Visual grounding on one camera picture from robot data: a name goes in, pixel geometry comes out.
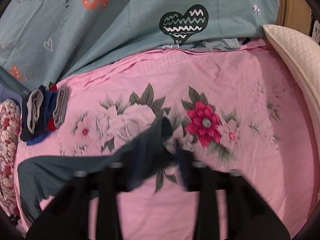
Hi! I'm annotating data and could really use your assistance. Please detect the dark teal pants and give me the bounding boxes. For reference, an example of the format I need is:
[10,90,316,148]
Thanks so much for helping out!
[17,118,174,223]

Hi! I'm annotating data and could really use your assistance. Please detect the pink floral bed sheet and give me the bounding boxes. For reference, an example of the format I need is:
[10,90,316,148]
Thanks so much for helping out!
[15,40,319,236]

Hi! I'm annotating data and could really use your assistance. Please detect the stack of folded clothes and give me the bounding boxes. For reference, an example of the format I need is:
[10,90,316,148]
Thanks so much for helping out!
[20,84,71,146]

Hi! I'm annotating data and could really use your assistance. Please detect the red white floral pillow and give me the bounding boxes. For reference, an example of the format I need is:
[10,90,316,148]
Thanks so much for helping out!
[1,100,21,216]

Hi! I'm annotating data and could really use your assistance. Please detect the white quilted pillow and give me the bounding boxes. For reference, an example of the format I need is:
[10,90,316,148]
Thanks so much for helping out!
[263,24,319,150]

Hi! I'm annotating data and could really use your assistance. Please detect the teal patterned quilt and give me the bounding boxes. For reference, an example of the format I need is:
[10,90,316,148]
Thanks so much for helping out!
[1,0,279,94]

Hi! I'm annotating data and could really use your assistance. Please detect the wooden headboard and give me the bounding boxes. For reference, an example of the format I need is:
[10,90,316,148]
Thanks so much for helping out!
[276,0,312,35]

